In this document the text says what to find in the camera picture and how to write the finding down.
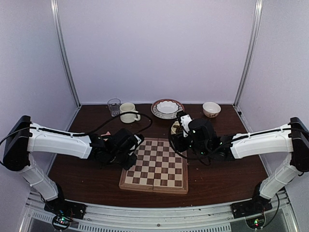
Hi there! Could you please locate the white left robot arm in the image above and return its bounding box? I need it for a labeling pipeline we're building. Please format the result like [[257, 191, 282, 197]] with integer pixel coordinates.
[[2, 116, 144, 215]]

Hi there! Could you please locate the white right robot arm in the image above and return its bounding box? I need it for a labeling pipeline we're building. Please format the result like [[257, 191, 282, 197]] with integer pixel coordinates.
[[169, 115, 309, 214]]

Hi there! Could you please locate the wooden chess board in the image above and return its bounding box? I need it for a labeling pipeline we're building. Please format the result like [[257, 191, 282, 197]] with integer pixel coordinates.
[[119, 138, 189, 194]]

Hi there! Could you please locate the cream cat-ear bowl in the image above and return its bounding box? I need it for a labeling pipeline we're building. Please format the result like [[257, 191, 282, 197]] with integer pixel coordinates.
[[171, 120, 183, 134]]

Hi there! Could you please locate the cream ribbed mug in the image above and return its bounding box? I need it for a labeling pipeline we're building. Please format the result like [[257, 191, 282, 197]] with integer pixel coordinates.
[[120, 102, 140, 124]]

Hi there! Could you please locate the small white floral bowl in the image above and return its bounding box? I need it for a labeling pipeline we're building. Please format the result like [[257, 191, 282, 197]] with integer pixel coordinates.
[[202, 102, 221, 118]]

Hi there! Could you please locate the clear drinking glass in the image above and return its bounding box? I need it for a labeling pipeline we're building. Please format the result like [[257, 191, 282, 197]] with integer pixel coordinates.
[[107, 98, 121, 117]]

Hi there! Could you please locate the white scalloped bowl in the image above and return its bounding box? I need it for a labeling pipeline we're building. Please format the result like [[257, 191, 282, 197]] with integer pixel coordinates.
[[156, 101, 179, 114]]

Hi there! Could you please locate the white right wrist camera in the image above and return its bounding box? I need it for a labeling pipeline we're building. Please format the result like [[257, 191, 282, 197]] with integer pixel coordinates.
[[176, 111, 192, 137]]

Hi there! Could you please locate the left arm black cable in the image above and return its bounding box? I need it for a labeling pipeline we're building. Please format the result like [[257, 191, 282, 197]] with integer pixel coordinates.
[[0, 112, 154, 167]]

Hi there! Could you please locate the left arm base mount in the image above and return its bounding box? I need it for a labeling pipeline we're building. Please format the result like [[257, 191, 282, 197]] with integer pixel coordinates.
[[44, 201, 86, 219]]

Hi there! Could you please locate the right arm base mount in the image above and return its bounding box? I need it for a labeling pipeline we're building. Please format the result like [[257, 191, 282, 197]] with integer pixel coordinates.
[[231, 200, 272, 218]]

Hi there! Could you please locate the aluminium front rail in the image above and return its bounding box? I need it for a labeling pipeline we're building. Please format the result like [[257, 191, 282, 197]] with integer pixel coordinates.
[[17, 190, 300, 232]]

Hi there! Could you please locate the right aluminium frame post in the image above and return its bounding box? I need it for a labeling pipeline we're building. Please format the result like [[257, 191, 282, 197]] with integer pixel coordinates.
[[233, 0, 264, 109]]

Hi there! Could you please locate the aluminium frame post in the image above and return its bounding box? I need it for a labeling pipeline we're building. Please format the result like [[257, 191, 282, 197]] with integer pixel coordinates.
[[50, 0, 81, 108], [233, 0, 264, 109]]

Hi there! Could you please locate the left aluminium frame post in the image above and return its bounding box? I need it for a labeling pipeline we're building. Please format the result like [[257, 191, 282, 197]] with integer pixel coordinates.
[[50, 0, 81, 108]]

